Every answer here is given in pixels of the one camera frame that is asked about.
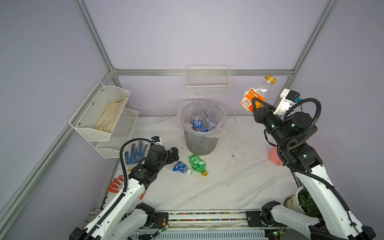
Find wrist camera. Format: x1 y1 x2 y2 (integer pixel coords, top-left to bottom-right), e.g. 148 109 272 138
274 89 301 117
152 136 163 145

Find beige cloth glove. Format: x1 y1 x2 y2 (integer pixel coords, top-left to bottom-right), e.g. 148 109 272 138
94 97 128 134

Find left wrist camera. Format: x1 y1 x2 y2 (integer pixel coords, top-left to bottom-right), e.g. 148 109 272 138
152 136 163 145

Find white mesh lower shelf tray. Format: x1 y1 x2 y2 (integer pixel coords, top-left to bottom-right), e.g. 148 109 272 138
96 108 139 159

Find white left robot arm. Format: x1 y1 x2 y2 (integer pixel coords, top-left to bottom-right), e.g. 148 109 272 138
69 144 180 240

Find aluminium frame horizontal bar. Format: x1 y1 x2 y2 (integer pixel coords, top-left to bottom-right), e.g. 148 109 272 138
114 69 294 76

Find potted green plant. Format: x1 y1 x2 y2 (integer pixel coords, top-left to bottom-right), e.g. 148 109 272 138
284 186 323 219

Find orange label plastic bottle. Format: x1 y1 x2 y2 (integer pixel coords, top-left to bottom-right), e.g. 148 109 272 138
240 75 277 113

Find aluminium frame corner post right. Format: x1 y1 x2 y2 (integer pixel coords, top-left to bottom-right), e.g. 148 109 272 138
270 0 339 90

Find grey mesh waste bin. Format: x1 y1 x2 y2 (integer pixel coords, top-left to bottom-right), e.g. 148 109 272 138
180 101 227 156

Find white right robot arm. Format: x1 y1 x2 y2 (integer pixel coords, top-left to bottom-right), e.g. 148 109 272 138
249 98 376 240

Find green crushed plastic bottle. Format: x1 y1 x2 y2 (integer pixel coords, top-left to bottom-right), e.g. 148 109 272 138
189 155 208 177

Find aluminium frame corner post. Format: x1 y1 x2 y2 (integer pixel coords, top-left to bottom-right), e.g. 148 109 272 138
75 0 121 87
270 0 339 90

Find white mesh upper shelf tray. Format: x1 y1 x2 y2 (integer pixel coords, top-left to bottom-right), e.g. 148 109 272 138
69 82 131 142

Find white mesh shelf tray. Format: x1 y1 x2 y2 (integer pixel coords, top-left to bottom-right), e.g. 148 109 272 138
96 108 139 159
69 82 131 142

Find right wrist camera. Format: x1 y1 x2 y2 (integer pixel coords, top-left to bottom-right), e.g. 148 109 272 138
274 89 301 117

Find white cap clear bottle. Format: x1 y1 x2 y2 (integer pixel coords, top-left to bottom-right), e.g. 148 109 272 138
202 110 216 131

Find blue knitted work glove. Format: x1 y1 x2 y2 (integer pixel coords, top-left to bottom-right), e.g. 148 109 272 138
124 141 149 165

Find white wire wall basket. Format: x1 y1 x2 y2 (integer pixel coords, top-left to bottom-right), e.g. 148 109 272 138
187 65 232 97

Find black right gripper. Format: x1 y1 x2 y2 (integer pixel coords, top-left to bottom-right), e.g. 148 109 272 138
249 95 287 147

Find aluminium frame corner post left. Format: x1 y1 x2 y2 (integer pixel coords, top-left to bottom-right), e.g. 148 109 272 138
75 0 121 87

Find metal base rail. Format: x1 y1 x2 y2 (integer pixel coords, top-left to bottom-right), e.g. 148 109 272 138
128 210 287 240

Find pink plastic watering can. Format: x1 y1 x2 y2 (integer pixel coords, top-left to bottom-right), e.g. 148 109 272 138
268 147 284 166

